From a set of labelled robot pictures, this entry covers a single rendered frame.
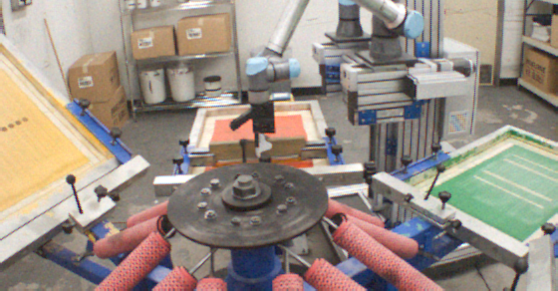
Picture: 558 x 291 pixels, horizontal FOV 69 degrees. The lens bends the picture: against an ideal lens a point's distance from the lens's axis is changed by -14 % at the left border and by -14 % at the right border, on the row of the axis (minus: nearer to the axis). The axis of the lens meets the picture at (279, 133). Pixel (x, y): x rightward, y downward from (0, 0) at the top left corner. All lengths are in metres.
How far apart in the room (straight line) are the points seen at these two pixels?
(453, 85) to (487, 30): 4.05
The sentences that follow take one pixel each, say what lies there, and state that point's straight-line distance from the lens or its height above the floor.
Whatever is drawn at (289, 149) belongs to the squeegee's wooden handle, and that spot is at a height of 1.02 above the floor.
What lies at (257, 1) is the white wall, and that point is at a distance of 5.29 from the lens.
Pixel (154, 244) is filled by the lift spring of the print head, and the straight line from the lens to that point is 0.88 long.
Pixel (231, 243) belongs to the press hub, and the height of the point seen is 1.31.
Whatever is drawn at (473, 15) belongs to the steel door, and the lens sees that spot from 5.98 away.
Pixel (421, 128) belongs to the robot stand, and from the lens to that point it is 2.45.
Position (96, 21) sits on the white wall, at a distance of 5.65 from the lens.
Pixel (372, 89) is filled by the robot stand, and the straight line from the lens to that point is 2.04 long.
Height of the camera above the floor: 1.74
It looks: 23 degrees down
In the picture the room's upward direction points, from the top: 3 degrees counter-clockwise
